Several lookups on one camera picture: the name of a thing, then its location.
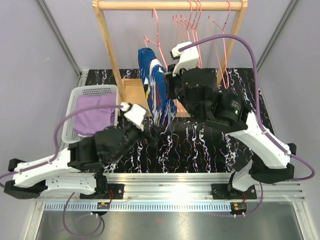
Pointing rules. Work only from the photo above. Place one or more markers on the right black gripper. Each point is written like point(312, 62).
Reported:
point(172, 79)

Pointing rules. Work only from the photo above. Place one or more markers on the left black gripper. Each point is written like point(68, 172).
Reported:
point(151, 139)

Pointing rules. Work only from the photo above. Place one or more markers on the blue patterned trousers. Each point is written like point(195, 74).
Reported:
point(163, 110)

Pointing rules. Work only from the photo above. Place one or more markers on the purple trousers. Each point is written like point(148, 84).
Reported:
point(89, 122)

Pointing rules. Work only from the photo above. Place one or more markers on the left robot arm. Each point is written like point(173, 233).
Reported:
point(79, 167)

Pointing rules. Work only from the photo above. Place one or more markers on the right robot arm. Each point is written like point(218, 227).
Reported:
point(195, 90)

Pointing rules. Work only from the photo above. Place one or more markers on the wooden clothes rack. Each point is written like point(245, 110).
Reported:
point(130, 89)

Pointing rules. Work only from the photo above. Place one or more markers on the white plastic basket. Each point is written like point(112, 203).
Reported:
point(69, 134)

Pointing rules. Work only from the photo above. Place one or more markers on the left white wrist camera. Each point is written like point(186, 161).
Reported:
point(134, 113)

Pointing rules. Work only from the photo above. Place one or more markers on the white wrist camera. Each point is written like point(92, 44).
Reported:
point(134, 113)
point(187, 59)

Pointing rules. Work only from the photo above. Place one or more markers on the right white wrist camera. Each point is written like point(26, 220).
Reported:
point(187, 59)

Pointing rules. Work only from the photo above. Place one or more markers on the aluminium rail frame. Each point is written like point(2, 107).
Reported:
point(192, 187)

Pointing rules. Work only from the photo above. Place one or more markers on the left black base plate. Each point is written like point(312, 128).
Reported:
point(115, 191)

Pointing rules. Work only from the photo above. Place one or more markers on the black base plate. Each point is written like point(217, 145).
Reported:
point(115, 191)
point(224, 191)

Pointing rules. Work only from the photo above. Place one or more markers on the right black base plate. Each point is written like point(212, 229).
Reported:
point(224, 191)

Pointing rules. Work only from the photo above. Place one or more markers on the white slotted cable duct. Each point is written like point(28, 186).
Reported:
point(145, 206)

